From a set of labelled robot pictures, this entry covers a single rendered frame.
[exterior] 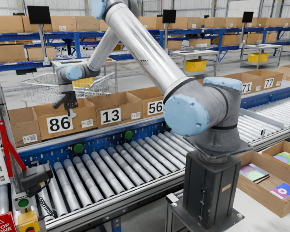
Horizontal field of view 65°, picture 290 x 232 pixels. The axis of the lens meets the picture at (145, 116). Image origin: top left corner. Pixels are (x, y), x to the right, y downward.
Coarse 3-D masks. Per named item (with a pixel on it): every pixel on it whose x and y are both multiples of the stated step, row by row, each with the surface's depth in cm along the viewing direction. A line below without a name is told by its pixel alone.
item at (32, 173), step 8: (32, 168) 92; (40, 168) 92; (48, 168) 92; (24, 176) 88; (32, 176) 89; (40, 176) 90; (48, 176) 92; (24, 184) 88; (32, 184) 90; (40, 184) 94; (32, 192) 92
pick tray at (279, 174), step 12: (240, 156) 145; (252, 156) 152; (264, 156) 144; (264, 168) 146; (276, 168) 139; (288, 168) 132; (240, 180) 129; (264, 180) 136; (276, 180) 137; (288, 180) 134; (252, 192) 123; (264, 192) 117; (264, 204) 118; (276, 204) 112; (288, 204) 110
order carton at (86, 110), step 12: (36, 108) 173; (48, 108) 177; (60, 108) 182; (84, 108) 162; (72, 120) 160; (84, 120) 164; (96, 120) 169; (48, 132) 153; (60, 132) 158; (72, 132) 162
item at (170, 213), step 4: (168, 204) 126; (168, 208) 127; (168, 212) 128; (172, 212) 129; (168, 216) 129; (172, 216) 131; (168, 220) 130; (172, 220) 131; (184, 220) 116; (168, 224) 131; (172, 224) 132; (168, 228) 132; (172, 228) 133; (180, 228) 143; (184, 228) 144; (188, 228) 114
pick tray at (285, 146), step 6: (276, 144) 158; (282, 144) 163; (288, 144) 161; (264, 150) 151; (270, 150) 156; (276, 150) 161; (282, 150) 166; (288, 150) 162; (270, 156) 145; (282, 162) 139
